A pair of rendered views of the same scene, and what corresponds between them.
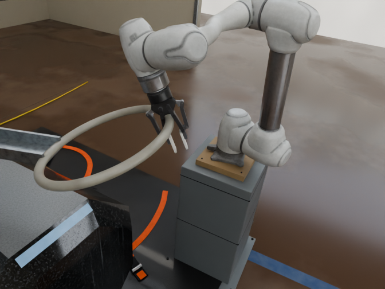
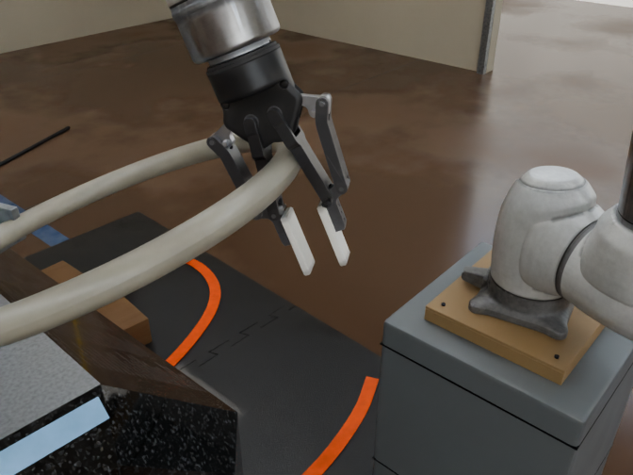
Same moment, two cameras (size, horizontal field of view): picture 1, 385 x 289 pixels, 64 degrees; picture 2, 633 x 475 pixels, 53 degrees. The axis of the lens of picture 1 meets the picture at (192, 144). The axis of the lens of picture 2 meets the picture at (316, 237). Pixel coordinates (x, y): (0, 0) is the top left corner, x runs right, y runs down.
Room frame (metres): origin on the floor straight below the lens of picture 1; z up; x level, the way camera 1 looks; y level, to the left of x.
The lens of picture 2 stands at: (0.36, -0.13, 1.58)
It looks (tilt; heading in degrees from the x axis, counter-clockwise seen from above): 31 degrees down; 18
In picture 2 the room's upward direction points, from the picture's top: straight up
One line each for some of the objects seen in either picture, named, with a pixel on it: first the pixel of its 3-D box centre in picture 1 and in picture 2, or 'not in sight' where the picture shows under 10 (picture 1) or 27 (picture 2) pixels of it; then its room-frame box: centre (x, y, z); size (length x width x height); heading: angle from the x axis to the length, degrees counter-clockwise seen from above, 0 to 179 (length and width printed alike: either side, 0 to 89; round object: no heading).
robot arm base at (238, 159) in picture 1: (226, 149); (518, 285); (1.43, -0.19, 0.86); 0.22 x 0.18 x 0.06; 77
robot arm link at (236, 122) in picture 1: (235, 129); (546, 228); (1.42, -0.22, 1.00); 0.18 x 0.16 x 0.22; 50
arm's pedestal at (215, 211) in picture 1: (219, 209); (494, 450); (1.42, -0.21, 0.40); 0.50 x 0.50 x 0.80; 67
